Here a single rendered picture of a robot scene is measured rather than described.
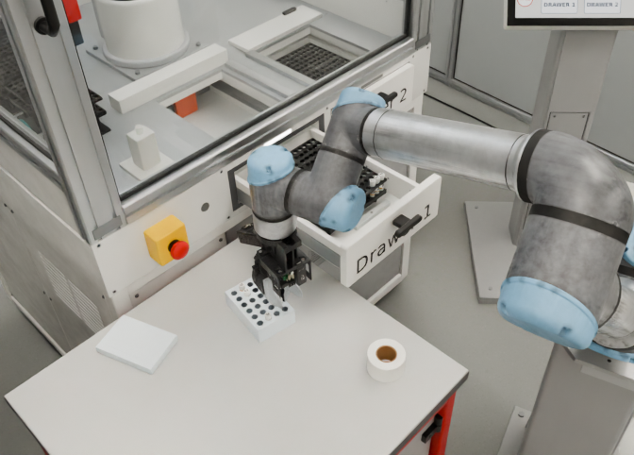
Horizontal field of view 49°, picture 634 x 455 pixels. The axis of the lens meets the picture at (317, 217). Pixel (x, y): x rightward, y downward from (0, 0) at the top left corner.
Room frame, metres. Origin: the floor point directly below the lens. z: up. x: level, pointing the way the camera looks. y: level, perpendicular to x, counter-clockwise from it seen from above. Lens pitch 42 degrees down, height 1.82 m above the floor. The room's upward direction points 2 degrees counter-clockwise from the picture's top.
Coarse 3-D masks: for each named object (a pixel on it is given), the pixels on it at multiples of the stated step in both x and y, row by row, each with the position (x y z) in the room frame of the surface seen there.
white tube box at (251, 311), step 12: (252, 288) 0.92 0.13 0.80; (228, 300) 0.91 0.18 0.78; (240, 300) 0.90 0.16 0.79; (252, 300) 0.90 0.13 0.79; (264, 300) 0.89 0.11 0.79; (240, 312) 0.87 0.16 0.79; (252, 312) 0.86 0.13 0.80; (264, 312) 0.87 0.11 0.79; (276, 312) 0.86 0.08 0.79; (288, 312) 0.86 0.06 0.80; (252, 324) 0.83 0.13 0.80; (264, 324) 0.83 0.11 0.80; (276, 324) 0.84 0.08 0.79; (288, 324) 0.85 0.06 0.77; (264, 336) 0.82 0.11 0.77
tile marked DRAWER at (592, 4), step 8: (584, 0) 1.69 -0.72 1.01; (592, 0) 1.69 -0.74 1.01; (600, 0) 1.69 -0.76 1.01; (608, 0) 1.69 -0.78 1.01; (616, 0) 1.68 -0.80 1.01; (584, 8) 1.68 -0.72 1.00; (592, 8) 1.67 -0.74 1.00; (600, 8) 1.67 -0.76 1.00; (608, 8) 1.67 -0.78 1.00; (616, 8) 1.67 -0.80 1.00
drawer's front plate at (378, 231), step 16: (432, 176) 1.09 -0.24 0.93; (416, 192) 1.05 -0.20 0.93; (432, 192) 1.08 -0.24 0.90; (400, 208) 1.00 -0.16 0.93; (416, 208) 1.04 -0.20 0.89; (432, 208) 1.08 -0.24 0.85; (368, 224) 0.96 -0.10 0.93; (384, 224) 0.97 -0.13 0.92; (352, 240) 0.92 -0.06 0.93; (368, 240) 0.94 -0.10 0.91; (384, 240) 0.97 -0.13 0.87; (400, 240) 1.01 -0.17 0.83; (352, 256) 0.90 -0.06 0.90; (368, 256) 0.94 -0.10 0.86; (384, 256) 0.97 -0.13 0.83; (352, 272) 0.90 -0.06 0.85
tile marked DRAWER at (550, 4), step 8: (544, 0) 1.70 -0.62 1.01; (552, 0) 1.70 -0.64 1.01; (560, 0) 1.70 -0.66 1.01; (568, 0) 1.69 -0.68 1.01; (576, 0) 1.69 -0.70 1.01; (544, 8) 1.69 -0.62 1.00; (552, 8) 1.68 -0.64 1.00; (560, 8) 1.68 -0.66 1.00; (568, 8) 1.68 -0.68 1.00; (576, 8) 1.68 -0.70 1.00
